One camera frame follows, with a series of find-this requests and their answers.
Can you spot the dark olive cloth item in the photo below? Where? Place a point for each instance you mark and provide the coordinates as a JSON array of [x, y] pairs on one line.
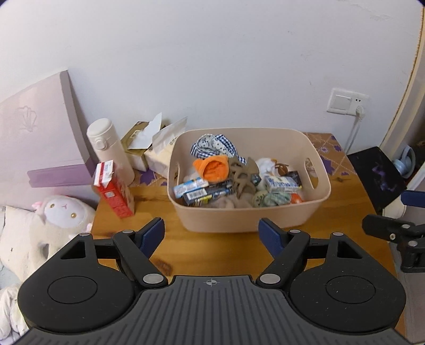
[[421, 143]]

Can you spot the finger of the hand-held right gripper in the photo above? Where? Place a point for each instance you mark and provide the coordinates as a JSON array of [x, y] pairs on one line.
[[381, 225], [413, 199]]

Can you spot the white brown plush toy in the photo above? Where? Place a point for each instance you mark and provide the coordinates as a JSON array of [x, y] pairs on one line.
[[265, 166]]

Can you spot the blue illustrated card box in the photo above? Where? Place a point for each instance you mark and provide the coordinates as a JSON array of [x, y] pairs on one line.
[[280, 183]]

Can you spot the brown antler headpiece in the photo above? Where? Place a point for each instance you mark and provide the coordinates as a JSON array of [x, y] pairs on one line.
[[242, 175]]

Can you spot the dark blue can box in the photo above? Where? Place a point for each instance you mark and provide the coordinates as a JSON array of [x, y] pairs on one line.
[[206, 194]]

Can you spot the white shelf unit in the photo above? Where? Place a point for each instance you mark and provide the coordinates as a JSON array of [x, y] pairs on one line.
[[410, 86]]

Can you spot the wooden desktop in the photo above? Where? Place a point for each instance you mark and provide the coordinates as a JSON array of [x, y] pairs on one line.
[[215, 245]]

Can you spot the white sheep plush toy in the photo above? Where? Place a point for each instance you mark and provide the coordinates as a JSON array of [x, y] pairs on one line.
[[59, 212]]

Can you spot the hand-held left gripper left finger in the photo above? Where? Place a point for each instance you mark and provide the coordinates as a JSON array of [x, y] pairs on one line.
[[152, 235]]

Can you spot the orange juice bottle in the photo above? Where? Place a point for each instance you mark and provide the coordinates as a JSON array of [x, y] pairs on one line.
[[296, 198]]

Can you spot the beige plastic storage bin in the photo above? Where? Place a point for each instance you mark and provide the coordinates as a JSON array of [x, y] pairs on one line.
[[249, 215]]

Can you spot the green knitted cloth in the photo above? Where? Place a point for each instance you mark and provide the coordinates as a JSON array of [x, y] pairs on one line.
[[272, 199]]

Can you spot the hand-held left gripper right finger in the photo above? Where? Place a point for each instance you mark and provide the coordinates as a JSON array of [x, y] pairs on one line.
[[270, 235]]

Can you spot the red white carton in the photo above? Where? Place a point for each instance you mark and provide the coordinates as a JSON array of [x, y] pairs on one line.
[[116, 195]]

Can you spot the white soft tissue pack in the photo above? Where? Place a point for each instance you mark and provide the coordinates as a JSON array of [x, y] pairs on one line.
[[162, 156]]

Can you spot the white thermos bottle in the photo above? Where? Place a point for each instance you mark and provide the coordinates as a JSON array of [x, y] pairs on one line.
[[109, 149]]

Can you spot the blue gingham cloth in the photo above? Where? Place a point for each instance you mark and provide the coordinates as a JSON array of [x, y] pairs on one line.
[[212, 144]]

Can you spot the light blue white box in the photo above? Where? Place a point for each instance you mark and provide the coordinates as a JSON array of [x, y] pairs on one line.
[[189, 187]]

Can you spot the white crumpled cloth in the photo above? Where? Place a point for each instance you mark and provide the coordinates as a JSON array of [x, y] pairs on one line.
[[11, 308]]

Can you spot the orange knitted hat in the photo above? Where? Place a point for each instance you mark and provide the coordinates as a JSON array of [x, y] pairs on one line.
[[212, 169]]

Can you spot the gold tissue box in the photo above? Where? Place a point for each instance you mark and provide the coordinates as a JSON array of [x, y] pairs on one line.
[[132, 139]]

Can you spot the white wall socket plate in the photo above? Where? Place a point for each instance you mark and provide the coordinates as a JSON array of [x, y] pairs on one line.
[[342, 101]]

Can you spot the black printed pad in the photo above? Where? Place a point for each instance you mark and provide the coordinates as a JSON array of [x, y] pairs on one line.
[[375, 179]]

